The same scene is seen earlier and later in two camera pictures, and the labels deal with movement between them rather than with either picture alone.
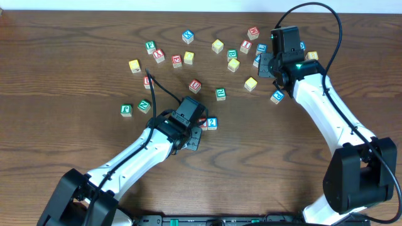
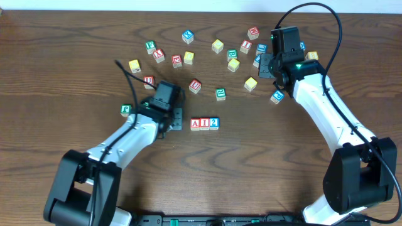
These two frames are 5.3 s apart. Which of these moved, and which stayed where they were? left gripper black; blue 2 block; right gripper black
Moved: left gripper black
Stayed: right gripper black; blue 2 block
